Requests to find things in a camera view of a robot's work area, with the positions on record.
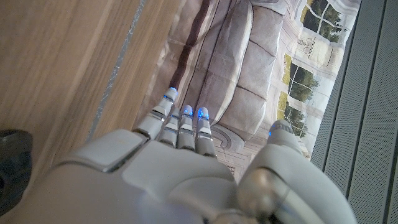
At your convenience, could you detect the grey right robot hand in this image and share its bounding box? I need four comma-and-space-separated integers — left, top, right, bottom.
6, 86, 358, 224

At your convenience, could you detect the dark grey rounded device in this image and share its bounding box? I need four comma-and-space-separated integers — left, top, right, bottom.
0, 129, 34, 216

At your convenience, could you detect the printed sofa room backdrop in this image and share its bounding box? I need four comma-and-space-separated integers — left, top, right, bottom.
136, 0, 363, 184

